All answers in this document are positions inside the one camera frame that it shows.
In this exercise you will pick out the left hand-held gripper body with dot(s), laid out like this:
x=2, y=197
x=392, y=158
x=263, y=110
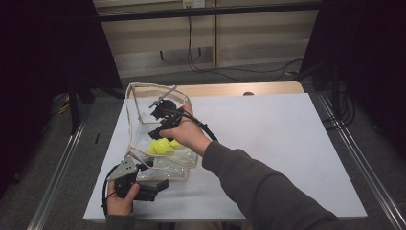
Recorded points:
x=124, y=171

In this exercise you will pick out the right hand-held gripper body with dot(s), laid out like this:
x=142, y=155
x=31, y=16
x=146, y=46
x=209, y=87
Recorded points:
x=167, y=113

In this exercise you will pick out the yellow shuttlecock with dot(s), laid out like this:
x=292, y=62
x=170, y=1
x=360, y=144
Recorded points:
x=159, y=147
x=177, y=144

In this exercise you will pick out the clear plastic bag beige trim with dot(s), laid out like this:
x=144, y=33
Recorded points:
x=140, y=96

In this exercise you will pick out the person's right hand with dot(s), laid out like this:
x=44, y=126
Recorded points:
x=188, y=134

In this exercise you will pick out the person's left hand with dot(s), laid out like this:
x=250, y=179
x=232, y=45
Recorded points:
x=119, y=206

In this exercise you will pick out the wooden table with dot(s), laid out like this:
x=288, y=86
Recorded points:
x=239, y=88

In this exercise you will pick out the black metal stand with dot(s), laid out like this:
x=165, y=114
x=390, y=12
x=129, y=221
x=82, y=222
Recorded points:
x=75, y=105

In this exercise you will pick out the round table grommet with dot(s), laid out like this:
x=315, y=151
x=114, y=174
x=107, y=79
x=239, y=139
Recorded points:
x=248, y=93

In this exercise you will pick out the black horizontal bar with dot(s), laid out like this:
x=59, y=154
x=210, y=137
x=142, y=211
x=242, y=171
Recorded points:
x=207, y=11

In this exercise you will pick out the white table sheet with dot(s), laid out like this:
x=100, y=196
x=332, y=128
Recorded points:
x=287, y=143

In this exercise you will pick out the dark curtain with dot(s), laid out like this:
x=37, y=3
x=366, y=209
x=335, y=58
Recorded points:
x=38, y=64
x=367, y=64

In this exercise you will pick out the aluminium floor rail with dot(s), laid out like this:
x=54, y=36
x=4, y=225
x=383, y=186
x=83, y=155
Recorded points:
x=360, y=159
x=54, y=182

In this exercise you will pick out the wall socket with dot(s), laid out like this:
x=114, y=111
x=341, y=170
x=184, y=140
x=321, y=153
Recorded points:
x=193, y=3

